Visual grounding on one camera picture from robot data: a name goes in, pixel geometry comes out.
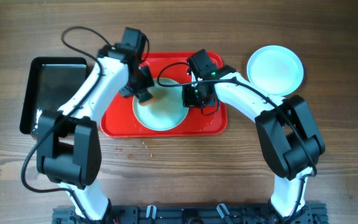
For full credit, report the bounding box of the green orange sponge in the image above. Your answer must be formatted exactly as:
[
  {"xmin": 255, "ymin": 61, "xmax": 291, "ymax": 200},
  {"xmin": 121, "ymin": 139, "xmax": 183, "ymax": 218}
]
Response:
[{"xmin": 138, "ymin": 91, "xmax": 155, "ymax": 106}]

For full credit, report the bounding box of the light blue plate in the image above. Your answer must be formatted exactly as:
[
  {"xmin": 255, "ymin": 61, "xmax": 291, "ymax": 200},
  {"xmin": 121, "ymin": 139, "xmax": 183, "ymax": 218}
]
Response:
[
  {"xmin": 132, "ymin": 78, "xmax": 189, "ymax": 131},
  {"xmin": 246, "ymin": 45, "xmax": 305, "ymax": 96}
]

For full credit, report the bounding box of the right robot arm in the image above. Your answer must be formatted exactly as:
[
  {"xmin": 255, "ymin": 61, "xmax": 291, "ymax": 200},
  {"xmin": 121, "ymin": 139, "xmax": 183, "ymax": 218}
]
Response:
[{"xmin": 183, "ymin": 49, "xmax": 325, "ymax": 223}]

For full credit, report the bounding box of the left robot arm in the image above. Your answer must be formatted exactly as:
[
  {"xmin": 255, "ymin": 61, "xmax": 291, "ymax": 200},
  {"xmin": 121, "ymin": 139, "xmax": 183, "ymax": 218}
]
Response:
[{"xmin": 29, "ymin": 27, "xmax": 154, "ymax": 223}]

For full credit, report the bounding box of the red plastic tray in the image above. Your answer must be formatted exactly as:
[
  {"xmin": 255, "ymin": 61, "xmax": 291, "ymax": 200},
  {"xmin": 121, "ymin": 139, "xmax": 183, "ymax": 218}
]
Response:
[{"xmin": 100, "ymin": 51, "xmax": 227, "ymax": 138}]

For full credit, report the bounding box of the black rectangular tray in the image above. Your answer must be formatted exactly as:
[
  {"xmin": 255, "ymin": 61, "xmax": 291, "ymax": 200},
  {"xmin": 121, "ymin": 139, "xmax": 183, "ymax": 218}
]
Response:
[{"xmin": 19, "ymin": 57, "xmax": 88, "ymax": 134}]

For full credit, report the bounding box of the right black cable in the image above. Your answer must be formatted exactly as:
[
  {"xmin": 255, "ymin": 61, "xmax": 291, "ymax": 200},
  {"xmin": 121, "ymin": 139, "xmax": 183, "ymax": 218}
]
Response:
[{"xmin": 156, "ymin": 61, "xmax": 318, "ymax": 215}]

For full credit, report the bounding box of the black cable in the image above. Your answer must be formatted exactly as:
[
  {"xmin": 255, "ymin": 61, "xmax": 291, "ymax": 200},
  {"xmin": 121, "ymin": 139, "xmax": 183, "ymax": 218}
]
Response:
[
  {"xmin": 20, "ymin": 26, "xmax": 150, "ymax": 218},
  {"xmin": 156, "ymin": 61, "xmax": 318, "ymax": 215}
]

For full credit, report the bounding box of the left black cable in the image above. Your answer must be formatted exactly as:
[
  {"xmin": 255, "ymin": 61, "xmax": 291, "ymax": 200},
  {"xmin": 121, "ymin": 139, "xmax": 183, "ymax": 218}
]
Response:
[{"xmin": 20, "ymin": 26, "xmax": 150, "ymax": 218}]

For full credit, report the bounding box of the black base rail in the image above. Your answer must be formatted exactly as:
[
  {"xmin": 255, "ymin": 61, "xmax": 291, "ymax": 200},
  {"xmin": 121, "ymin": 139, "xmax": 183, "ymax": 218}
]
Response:
[{"xmin": 52, "ymin": 202, "xmax": 329, "ymax": 224}]

